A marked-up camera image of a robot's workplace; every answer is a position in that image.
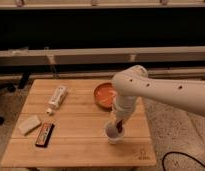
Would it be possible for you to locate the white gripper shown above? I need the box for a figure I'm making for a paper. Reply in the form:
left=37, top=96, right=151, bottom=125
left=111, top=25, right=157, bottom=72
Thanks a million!
left=112, top=94, right=137, bottom=121

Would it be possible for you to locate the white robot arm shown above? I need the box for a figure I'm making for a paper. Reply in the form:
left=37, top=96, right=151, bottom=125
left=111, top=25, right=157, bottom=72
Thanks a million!
left=112, top=65, right=205, bottom=117

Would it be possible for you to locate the orange bowl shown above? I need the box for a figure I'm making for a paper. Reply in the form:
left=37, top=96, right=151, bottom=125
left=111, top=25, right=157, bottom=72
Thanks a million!
left=94, top=82, right=116, bottom=109

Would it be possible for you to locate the wooden table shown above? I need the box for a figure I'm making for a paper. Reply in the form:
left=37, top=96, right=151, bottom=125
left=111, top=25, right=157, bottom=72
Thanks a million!
left=1, top=79, right=156, bottom=168

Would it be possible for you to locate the white tube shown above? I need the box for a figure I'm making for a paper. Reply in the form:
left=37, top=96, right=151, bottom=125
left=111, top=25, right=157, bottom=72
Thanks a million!
left=46, top=86, right=67, bottom=115

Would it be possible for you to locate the black and orange bar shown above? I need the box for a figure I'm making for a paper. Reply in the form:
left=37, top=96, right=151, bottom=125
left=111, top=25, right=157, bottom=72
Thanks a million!
left=35, top=123, right=54, bottom=147

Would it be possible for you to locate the beige sponge block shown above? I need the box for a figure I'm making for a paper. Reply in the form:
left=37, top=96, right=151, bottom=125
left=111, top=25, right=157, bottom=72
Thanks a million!
left=18, top=115, right=41, bottom=135

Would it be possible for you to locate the black cable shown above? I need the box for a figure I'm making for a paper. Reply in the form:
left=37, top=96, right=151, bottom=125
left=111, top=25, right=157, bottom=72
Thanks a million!
left=161, top=151, right=205, bottom=171

